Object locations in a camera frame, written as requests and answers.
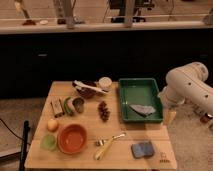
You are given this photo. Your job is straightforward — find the white cup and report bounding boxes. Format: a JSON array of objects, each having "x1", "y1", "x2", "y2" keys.
[{"x1": 98, "y1": 77, "x2": 112, "y2": 91}]

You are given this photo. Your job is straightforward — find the brown box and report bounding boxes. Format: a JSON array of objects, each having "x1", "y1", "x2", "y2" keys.
[{"x1": 50, "y1": 99, "x2": 64, "y2": 118}]

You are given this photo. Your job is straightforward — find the green pepper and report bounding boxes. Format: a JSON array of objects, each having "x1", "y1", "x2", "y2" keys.
[{"x1": 64, "y1": 97, "x2": 74, "y2": 116}]

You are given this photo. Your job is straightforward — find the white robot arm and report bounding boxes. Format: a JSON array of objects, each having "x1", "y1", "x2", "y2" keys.
[{"x1": 158, "y1": 62, "x2": 213, "y2": 125}]

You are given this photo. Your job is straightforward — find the grey cloth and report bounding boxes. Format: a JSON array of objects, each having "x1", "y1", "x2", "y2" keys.
[{"x1": 130, "y1": 104, "x2": 156, "y2": 117}]

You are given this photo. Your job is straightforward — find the white spatula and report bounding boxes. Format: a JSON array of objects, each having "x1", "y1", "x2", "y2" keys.
[{"x1": 73, "y1": 80, "x2": 108, "y2": 94}]

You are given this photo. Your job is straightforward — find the light green cup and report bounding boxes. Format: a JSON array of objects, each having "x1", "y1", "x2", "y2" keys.
[{"x1": 40, "y1": 134, "x2": 57, "y2": 151}]

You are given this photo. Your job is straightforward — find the bunch of dark grapes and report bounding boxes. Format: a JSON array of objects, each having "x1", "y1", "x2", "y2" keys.
[{"x1": 98, "y1": 101, "x2": 110, "y2": 122}]

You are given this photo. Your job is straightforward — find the green plastic tray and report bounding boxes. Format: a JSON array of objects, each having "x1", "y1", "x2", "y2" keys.
[{"x1": 118, "y1": 78, "x2": 163, "y2": 123}]

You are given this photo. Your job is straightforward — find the orange bowl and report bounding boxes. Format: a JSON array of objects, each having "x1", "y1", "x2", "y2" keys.
[{"x1": 57, "y1": 124, "x2": 87, "y2": 155}]

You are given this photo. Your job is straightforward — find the blue sponge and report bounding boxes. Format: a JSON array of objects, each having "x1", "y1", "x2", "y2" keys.
[{"x1": 131, "y1": 141, "x2": 155, "y2": 159}]

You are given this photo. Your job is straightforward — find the black stand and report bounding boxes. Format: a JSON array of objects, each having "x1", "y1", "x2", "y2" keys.
[{"x1": 19, "y1": 120, "x2": 30, "y2": 171}]

